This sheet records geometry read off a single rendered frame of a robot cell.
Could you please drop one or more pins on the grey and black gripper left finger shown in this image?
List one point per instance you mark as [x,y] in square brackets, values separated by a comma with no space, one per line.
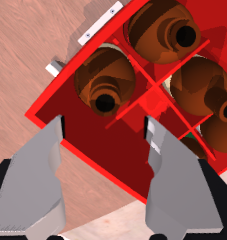
[31,200]

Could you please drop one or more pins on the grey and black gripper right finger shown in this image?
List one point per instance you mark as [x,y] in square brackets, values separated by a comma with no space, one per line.
[187,199]

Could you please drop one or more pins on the red crate with dividers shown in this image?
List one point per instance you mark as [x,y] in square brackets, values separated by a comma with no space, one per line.
[114,145]

